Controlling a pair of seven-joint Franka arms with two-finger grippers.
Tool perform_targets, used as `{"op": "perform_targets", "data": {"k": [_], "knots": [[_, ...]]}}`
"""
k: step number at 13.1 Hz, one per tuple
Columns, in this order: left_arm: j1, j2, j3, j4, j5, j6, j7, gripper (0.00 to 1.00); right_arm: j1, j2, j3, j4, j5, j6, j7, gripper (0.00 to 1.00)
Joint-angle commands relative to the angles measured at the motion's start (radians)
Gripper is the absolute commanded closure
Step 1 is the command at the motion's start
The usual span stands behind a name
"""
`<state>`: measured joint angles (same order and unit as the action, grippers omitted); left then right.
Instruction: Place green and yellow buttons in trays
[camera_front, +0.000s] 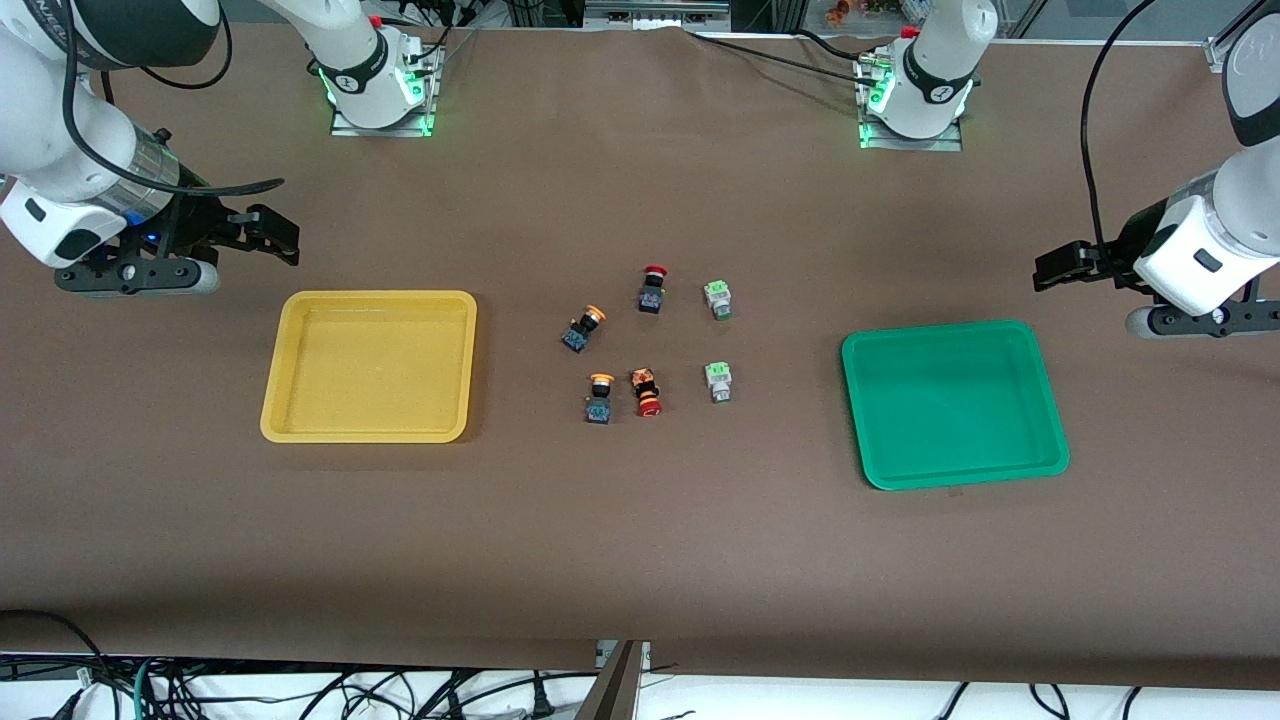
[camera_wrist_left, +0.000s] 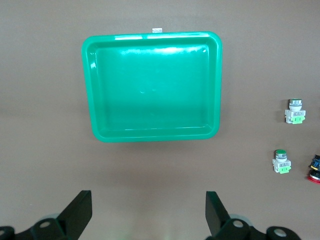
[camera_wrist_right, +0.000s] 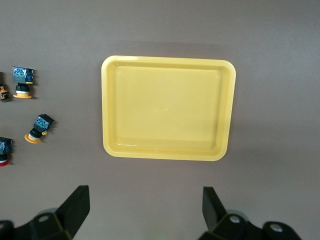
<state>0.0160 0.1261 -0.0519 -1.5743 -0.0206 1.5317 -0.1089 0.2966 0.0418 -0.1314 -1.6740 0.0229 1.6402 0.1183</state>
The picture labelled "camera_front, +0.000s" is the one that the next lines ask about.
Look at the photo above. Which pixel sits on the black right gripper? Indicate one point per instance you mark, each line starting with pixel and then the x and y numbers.
pixel 202 225

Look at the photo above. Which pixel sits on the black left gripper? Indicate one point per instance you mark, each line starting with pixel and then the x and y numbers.
pixel 1120 253

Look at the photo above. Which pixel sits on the yellow push button switch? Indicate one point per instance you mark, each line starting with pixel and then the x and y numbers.
pixel 599 405
pixel 580 333

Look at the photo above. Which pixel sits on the green push button switch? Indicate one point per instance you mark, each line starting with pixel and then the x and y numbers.
pixel 718 378
pixel 717 296

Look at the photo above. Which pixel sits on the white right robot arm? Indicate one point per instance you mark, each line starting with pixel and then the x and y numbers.
pixel 60 130

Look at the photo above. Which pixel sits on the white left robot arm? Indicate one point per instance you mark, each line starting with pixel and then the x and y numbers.
pixel 1230 220

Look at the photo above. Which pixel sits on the yellow plastic tray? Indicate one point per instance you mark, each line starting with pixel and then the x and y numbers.
pixel 370 370

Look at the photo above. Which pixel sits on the green plastic tray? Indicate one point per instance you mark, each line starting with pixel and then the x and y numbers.
pixel 950 400

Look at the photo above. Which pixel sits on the aluminium corner profile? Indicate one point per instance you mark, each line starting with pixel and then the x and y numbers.
pixel 1215 50

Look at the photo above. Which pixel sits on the red button black body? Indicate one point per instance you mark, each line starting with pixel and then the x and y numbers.
pixel 652 297

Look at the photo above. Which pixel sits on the red button orange label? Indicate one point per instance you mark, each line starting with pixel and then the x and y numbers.
pixel 647 390

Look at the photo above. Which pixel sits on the brown table cover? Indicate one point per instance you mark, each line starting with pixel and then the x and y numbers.
pixel 640 550

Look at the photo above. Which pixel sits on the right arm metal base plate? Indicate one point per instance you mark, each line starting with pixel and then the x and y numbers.
pixel 350 130

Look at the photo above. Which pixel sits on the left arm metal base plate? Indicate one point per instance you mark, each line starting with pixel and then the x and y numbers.
pixel 940 145

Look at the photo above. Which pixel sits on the aluminium table frame profile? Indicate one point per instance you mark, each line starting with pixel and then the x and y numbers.
pixel 620 690

